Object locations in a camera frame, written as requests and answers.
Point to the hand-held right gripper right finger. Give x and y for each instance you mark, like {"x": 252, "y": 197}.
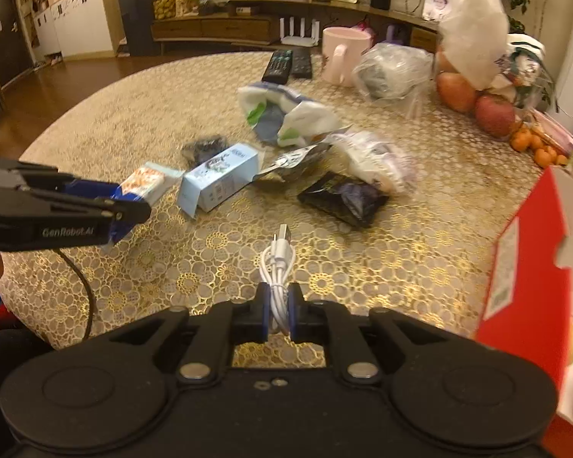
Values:
{"x": 296, "y": 312}

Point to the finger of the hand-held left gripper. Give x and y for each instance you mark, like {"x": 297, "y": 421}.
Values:
{"x": 124, "y": 211}
{"x": 90, "y": 189}

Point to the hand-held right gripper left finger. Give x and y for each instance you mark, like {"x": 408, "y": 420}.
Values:
{"x": 261, "y": 312}

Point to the blue orange snack packet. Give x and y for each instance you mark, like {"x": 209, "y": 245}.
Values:
{"x": 145, "y": 181}

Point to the white packet with pink print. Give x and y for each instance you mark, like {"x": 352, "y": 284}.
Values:
{"x": 377, "y": 160}

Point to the white blue tissue pack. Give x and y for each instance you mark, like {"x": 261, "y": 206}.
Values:
{"x": 301, "y": 119}

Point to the red cardboard box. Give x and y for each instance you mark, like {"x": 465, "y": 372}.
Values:
{"x": 530, "y": 272}

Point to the gold patterned desktop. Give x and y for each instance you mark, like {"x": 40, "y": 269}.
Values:
{"x": 138, "y": 114}

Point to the light blue carton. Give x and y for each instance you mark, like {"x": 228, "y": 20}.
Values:
{"x": 219, "y": 179}

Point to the small dark packet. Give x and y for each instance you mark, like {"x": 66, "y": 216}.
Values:
{"x": 204, "y": 149}

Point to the black snack packet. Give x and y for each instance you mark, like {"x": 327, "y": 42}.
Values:
{"x": 344, "y": 198}

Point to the silver foil packet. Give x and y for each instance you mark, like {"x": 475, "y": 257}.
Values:
{"x": 291, "y": 162}

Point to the white storage cabinet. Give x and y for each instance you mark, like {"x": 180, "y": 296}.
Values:
{"x": 83, "y": 24}

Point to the black upright appliance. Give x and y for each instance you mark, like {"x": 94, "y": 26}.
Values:
{"x": 138, "y": 9}

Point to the fruit print bag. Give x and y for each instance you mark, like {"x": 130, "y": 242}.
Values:
{"x": 164, "y": 7}

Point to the wooden TV cabinet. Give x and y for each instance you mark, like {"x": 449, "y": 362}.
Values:
{"x": 210, "y": 28}

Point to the wide black remote control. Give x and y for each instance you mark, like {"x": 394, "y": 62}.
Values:
{"x": 278, "y": 67}

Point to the slim black remote control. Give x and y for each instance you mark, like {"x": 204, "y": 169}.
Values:
{"x": 302, "y": 64}

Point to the white router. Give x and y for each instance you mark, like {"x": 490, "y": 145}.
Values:
{"x": 300, "y": 33}

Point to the clear plastic bag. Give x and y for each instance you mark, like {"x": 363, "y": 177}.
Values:
{"x": 391, "y": 74}

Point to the pink mug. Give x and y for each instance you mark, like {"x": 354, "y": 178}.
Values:
{"x": 346, "y": 55}

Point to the pile of small oranges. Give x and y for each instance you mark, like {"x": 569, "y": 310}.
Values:
{"x": 537, "y": 148}

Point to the pink round toy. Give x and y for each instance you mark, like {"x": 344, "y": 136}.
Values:
{"x": 365, "y": 28}

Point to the purple rabbit toy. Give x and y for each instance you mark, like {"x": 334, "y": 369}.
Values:
{"x": 397, "y": 34}

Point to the pink flat box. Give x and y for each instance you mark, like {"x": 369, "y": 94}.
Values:
{"x": 556, "y": 133}

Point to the floral patterned bag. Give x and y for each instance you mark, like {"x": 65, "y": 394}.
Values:
{"x": 525, "y": 69}

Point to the white plastic bag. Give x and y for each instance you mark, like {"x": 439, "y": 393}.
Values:
{"x": 472, "y": 28}

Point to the portrait photo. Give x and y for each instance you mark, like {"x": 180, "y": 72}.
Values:
{"x": 438, "y": 4}

